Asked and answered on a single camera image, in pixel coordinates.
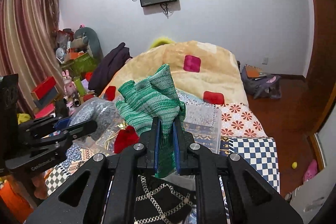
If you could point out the red velvet drawstring pouch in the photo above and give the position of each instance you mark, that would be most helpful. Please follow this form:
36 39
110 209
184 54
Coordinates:
125 138

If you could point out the grey green plush dinosaur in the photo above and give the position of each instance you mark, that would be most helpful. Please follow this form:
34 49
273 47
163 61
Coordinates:
90 41

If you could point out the colourful patterned tablecloth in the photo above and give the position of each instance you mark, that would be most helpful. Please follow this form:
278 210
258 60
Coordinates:
241 132

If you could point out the grey knitted item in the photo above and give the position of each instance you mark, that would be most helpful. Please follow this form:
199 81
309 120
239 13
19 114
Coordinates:
102 111

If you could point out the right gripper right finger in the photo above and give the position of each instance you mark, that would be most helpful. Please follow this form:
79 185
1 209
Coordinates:
228 189

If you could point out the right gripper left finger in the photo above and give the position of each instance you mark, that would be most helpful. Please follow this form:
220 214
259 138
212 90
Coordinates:
103 189

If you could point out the pink slipper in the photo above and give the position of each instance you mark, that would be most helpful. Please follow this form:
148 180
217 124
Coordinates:
311 171

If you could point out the green knitted glove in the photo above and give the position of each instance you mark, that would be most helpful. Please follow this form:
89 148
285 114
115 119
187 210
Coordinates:
154 96

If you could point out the brown wooden door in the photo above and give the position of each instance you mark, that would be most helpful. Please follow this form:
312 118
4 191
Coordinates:
321 73

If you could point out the grey purple backpack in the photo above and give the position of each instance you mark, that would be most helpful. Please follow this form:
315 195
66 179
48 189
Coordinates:
260 84

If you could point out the green box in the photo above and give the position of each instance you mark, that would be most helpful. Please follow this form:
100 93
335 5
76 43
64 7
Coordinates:
80 66

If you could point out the black pouch with silver chains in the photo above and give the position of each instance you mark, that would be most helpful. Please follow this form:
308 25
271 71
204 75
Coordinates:
159 201

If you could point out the clear plastic storage bin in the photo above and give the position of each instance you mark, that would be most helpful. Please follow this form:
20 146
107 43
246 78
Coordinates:
203 121

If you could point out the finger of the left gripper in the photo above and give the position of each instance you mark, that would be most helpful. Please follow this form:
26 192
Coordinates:
63 122
36 141

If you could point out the striped red beige curtain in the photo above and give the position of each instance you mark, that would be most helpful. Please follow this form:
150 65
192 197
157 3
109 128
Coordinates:
28 39

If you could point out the beige plush blanket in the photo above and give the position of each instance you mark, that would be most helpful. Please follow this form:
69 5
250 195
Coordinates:
195 68

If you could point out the dark purple garment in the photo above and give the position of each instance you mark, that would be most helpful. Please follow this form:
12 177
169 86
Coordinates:
108 67

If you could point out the pink bunny plush toy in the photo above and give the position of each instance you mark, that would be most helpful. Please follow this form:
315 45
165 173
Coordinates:
69 85

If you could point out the red flat box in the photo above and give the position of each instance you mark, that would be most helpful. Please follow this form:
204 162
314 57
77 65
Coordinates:
43 88

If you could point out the yellow ball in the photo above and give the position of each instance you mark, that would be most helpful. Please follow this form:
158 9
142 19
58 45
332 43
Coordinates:
294 165

